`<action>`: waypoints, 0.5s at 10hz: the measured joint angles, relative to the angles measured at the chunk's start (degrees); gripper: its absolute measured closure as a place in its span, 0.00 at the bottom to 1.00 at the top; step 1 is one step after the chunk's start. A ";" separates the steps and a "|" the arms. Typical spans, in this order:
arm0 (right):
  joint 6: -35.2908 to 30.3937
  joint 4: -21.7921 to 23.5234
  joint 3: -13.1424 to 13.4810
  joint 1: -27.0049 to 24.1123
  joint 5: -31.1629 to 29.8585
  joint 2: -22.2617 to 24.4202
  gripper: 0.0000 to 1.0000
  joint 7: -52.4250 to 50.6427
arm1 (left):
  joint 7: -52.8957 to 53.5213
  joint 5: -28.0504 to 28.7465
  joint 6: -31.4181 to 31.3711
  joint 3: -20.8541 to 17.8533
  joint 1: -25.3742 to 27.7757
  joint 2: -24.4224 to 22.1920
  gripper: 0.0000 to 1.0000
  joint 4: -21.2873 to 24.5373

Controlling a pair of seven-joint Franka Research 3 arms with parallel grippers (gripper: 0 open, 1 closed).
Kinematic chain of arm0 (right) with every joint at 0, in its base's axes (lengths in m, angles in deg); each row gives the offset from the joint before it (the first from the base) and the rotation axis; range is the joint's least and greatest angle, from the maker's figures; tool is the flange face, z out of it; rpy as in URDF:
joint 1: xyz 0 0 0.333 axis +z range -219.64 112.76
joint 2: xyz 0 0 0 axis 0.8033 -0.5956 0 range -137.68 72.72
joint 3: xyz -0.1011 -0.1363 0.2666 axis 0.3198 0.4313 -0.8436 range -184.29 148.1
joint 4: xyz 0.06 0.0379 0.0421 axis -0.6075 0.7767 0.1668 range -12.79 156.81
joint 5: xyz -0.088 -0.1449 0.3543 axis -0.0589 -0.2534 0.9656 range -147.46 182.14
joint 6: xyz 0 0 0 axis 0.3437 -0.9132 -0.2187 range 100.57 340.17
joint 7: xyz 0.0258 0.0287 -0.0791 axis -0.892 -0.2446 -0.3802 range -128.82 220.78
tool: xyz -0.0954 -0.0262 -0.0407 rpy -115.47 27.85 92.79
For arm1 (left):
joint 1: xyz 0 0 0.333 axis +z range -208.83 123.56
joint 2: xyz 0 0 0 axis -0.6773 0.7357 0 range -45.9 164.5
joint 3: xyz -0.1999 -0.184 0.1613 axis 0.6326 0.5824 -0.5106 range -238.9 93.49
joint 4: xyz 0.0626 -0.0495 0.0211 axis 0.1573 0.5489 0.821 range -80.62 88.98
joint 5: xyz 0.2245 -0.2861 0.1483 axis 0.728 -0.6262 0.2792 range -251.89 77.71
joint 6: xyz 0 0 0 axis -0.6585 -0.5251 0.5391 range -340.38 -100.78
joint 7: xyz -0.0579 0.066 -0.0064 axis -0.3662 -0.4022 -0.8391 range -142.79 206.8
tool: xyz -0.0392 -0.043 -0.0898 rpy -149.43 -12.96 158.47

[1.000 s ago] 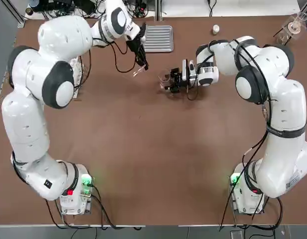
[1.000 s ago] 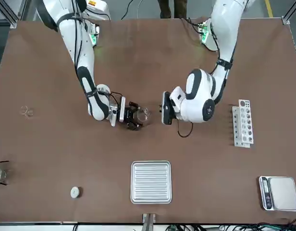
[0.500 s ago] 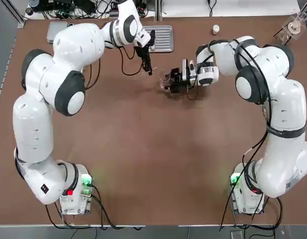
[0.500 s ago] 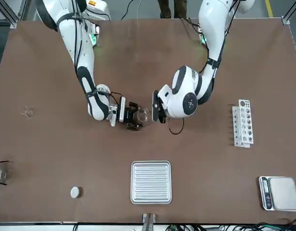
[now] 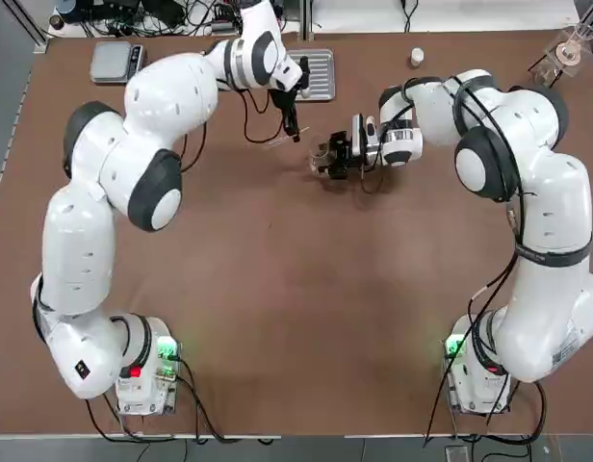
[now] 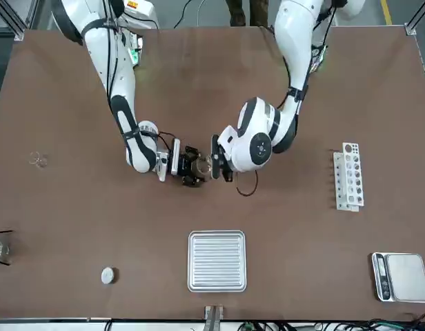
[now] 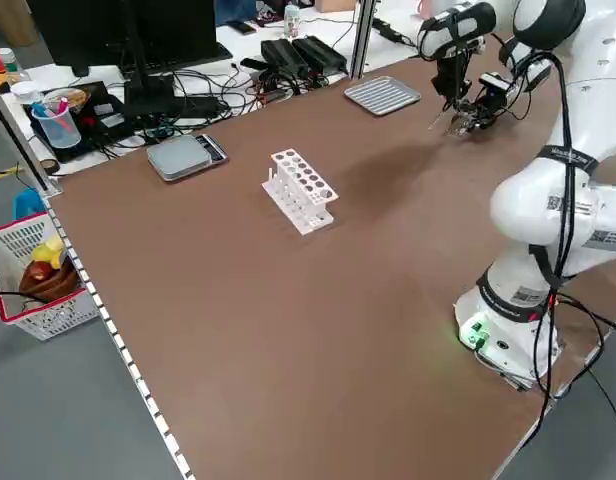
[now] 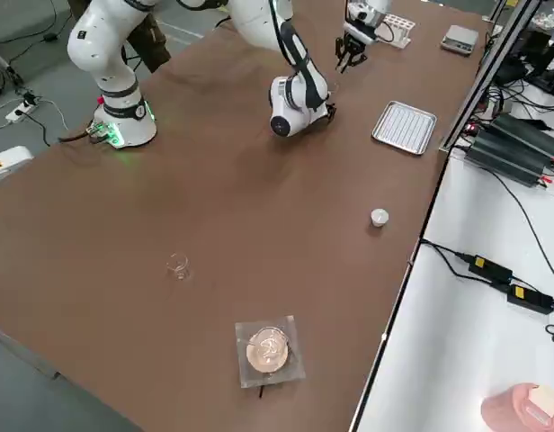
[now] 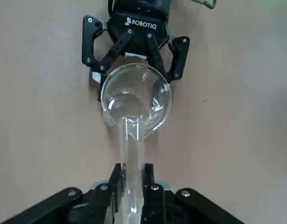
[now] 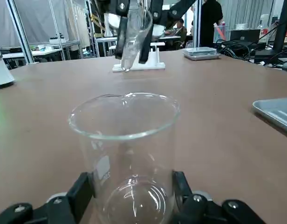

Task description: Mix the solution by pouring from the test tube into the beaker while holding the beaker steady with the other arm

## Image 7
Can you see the brown wooden bowl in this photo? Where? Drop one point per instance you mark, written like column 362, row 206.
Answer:
column 48, row 290

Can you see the white bottle green label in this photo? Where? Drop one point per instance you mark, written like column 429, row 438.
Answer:
column 8, row 62

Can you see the clear glass test tube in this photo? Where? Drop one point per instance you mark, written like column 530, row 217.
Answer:
column 440, row 119

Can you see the ribbed metal tray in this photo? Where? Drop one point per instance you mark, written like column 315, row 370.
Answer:
column 383, row 94

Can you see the black case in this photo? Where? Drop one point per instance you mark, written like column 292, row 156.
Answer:
column 108, row 122

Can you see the red toy apple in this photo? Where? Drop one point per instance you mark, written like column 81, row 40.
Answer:
column 38, row 271

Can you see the cardboard box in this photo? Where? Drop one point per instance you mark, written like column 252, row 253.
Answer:
column 338, row 4

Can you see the clear lidded container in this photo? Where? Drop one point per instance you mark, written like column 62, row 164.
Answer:
column 24, row 92

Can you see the grey digital scale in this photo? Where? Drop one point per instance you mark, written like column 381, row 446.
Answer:
column 180, row 157

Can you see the yellow toy fruit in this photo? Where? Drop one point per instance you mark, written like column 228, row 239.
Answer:
column 48, row 250

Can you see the clear glass beaker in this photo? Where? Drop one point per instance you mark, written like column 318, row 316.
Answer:
column 457, row 127

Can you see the black power strip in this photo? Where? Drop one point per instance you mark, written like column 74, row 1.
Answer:
column 388, row 30

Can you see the bowl with brown contents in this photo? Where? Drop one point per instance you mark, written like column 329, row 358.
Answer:
column 73, row 97

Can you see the blue cloth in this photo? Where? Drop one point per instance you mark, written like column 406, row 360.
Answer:
column 28, row 202

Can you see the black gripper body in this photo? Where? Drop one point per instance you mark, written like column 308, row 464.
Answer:
column 450, row 80
column 495, row 97

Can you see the black computer monitor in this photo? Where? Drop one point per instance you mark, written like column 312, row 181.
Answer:
column 113, row 30

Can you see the aluminium frame post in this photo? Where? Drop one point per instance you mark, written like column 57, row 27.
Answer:
column 363, row 35

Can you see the patterned white bottle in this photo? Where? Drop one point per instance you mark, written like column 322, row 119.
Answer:
column 292, row 20

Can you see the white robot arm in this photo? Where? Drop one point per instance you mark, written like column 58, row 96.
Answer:
column 515, row 55
column 538, row 210

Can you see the white plastic basket red rim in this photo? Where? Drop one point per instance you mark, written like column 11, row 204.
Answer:
column 53, row 315

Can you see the white test tube rack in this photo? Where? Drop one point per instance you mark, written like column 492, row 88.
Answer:
column 310, row 226

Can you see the clear plastic measuring cup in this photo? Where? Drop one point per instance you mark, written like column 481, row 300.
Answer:
column 58, row 130

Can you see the pink object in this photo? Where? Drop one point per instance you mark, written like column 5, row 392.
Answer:
column 425, row 6

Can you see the tape roll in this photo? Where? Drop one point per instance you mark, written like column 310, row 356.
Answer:
column 48, row 166

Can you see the black phone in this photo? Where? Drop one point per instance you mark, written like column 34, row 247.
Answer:
column 242, row 27

